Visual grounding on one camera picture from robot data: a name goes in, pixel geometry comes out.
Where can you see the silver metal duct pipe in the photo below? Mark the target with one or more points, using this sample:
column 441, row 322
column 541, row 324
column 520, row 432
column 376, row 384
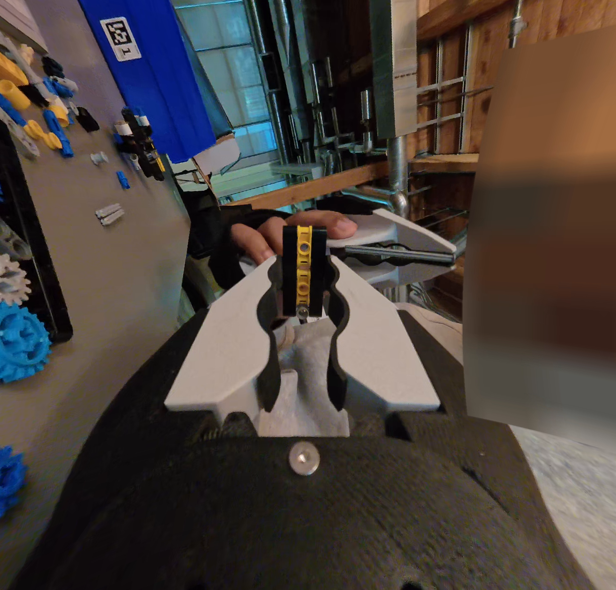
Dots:
column 398, row 176

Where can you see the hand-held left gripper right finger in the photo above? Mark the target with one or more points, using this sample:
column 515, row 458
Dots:
column 380, row 359

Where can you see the grey metal column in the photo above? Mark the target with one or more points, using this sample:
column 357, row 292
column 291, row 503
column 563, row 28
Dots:
column 392, row 55

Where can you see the person's right hand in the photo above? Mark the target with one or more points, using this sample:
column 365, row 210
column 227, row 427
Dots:
column 255, row 238

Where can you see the small black lego assembly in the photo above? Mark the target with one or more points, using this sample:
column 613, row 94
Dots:
column 144, row 147

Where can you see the wooden beam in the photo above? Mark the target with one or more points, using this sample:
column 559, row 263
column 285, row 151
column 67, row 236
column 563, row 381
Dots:
column 313, row 185

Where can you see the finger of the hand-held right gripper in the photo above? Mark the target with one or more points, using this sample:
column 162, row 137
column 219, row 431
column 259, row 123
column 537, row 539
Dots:
column 409, row 233
column 409, row 273

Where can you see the pale grey lego pin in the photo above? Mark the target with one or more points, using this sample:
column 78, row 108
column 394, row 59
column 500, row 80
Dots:
column 109, row 214

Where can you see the white lego gear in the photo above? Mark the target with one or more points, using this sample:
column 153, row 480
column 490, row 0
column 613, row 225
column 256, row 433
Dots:
column 12, row 277

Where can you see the blue lego gear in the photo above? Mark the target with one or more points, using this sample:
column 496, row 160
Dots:
column 9, row 479
column 19, row 342

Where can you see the large window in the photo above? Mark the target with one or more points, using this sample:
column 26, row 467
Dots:
column 231, row 84

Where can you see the grey lego bush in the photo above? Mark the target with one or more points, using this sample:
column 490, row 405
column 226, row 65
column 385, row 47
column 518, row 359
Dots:
column 98, row 158

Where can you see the scattered loose lego pieces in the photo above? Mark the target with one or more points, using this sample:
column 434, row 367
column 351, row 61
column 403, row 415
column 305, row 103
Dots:
column 14, row 94

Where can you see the grey sweatshirt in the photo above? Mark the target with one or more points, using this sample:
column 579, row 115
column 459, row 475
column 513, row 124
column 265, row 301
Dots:
column 568, row 493

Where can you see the lego instruction booklet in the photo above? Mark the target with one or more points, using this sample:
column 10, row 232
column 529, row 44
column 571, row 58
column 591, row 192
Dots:
column 14, row 12

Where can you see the white cardboard box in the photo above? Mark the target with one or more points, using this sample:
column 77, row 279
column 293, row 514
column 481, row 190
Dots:
column 219, row 154

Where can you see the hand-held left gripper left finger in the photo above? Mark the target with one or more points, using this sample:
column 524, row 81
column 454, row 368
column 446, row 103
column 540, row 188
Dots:
column 221, row 359

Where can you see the blue plastic bin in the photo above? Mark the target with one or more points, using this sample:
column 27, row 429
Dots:
column 154, row 94

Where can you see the black yellow lego assembly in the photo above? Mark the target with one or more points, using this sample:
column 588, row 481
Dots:
column 303, row 272

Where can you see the long black lego beam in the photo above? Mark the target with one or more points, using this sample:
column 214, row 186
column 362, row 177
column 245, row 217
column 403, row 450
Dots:
column 33, row 262

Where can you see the small blue lego pin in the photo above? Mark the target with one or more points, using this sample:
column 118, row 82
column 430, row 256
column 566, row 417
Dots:
column 122, row 179

